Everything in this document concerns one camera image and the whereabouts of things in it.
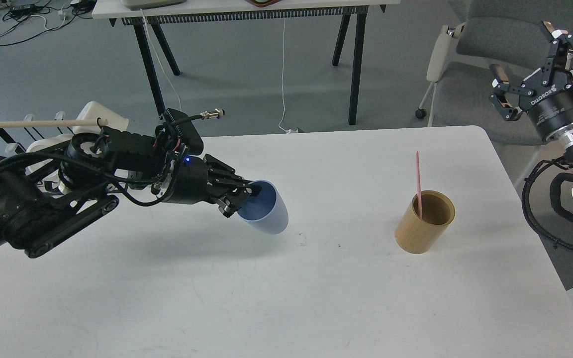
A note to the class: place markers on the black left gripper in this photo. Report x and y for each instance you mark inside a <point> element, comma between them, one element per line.
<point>195,175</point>

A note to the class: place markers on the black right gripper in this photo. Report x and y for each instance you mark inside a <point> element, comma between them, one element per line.
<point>548,92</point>

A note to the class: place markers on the blue plastic cup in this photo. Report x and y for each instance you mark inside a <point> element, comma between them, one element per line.
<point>266,210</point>

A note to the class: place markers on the pink chopstick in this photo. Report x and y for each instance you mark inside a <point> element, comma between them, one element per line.
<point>418,186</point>

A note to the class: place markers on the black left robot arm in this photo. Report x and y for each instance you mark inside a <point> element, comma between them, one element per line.
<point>49,195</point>

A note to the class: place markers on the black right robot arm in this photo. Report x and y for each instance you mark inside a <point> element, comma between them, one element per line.
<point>561,187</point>

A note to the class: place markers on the grey office chair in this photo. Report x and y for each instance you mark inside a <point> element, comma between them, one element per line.
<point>508,68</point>

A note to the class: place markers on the wooden dowel rod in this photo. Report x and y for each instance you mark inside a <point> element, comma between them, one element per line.
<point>53,123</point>

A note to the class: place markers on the white background desk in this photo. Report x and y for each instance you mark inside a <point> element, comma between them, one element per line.
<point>151,19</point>

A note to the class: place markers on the bamboo cylinder holder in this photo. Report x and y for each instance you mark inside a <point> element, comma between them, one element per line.
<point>424,221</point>

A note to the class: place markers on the black wire rack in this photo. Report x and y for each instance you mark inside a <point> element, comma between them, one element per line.
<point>3,132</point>

